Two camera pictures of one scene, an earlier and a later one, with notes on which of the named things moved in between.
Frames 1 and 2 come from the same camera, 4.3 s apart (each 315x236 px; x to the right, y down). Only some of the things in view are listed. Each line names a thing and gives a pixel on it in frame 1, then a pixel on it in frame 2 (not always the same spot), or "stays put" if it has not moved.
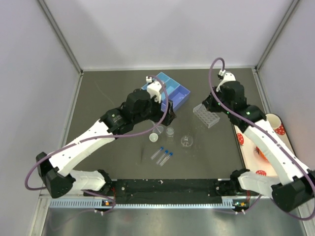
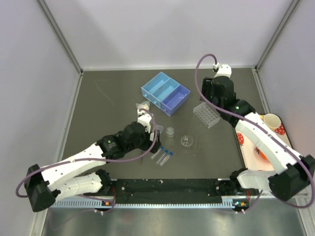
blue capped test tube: [161, 148] stays put
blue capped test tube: [162, 163] stays put
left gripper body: [165, 120] to [153, 150]
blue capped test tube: [162, 156] stays put
